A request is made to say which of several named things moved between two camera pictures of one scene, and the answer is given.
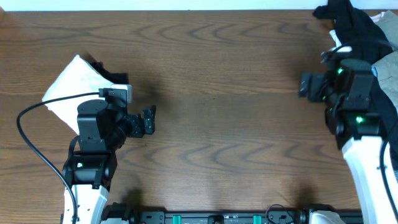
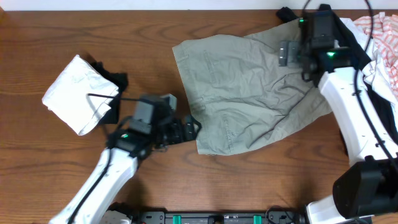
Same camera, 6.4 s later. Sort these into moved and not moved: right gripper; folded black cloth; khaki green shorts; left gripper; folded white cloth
Moved: khaki green shorts; right gripper; left gripper
Not moved: folded black cloth; folded white cloth
